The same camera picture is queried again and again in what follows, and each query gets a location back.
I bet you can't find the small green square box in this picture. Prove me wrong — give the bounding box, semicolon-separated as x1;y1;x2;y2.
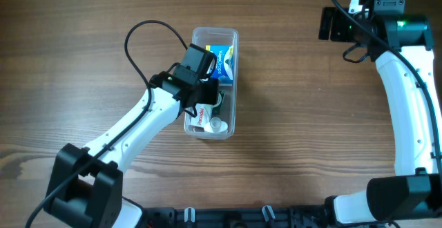
212;90;226;116

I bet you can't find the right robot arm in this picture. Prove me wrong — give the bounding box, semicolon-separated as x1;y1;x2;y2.
318;0;441;227

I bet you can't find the clear plastic container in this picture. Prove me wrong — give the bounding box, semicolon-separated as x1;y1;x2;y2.
184;27;239;140

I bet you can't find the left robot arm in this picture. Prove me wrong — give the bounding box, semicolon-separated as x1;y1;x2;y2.
42;44;218;227

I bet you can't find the white Panadol tablet box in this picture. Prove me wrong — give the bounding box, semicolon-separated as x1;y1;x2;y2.
191;104;213;128

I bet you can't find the right black camera cable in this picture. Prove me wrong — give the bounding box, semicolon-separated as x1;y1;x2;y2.
323;0;442;177

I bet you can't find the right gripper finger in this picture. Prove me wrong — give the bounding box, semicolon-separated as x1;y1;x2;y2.
318;7;332;40
330;10;349;42

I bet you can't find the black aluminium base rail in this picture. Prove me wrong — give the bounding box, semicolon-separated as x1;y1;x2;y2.
141;205;328;228

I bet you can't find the black camera cable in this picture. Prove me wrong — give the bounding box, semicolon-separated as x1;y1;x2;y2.
24;19;189;228
323;0;442;177

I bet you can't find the blue Vicks VapoDrops box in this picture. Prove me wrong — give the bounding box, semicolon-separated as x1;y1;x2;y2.
205;45;234;85

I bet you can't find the left black camera cable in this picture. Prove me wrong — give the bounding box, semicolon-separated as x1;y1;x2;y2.
24;19;189;228

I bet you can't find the small white bottle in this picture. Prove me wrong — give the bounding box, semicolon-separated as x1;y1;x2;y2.
204;117;229;133

